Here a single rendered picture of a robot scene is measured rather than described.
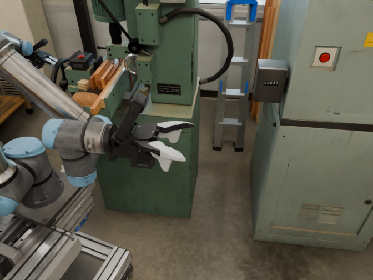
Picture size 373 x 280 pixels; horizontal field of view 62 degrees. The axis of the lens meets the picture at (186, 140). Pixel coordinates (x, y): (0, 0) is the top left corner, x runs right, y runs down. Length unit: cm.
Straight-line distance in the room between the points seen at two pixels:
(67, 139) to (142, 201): 133
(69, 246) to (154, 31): 89
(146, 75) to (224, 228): 110
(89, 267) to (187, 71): 108
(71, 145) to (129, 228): 137
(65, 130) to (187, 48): 85
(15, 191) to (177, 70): 89
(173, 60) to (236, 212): 112
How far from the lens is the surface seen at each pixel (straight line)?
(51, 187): 119
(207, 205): 217
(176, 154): 65
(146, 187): 193
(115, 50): 166
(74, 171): 83
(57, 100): 90
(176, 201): 198
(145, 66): 145
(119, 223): 212
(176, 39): 147
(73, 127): 77
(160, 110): 159
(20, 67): 91
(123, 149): 76
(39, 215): 119
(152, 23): 138
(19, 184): 104
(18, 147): 111
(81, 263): 177
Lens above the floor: 169
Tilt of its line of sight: 39 degrees down
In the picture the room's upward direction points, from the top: straight up
